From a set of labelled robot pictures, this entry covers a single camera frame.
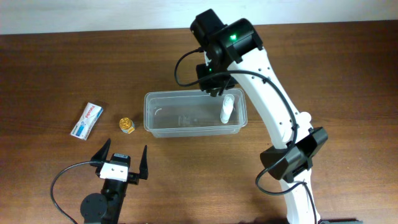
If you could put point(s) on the orange bottle white cap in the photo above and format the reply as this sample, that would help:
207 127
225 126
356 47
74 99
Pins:
305 117

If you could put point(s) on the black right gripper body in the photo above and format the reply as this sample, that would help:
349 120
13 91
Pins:
214 91

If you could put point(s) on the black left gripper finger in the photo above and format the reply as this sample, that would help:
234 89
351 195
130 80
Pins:
102 154
143 167

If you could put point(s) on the white Panadol box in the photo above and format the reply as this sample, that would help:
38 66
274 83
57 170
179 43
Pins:
86 122

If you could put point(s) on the small gold-lid jar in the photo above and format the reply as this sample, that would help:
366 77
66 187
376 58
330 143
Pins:
126 125

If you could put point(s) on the white spray bottle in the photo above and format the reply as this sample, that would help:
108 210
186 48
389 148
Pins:
227 108

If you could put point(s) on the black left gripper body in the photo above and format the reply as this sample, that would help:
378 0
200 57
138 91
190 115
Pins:
133 177

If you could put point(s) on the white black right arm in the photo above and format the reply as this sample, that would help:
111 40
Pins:
234 54

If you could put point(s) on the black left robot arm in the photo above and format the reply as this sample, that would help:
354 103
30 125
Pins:
105 206

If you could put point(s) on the clear plastic container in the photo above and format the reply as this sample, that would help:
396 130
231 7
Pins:
189 113

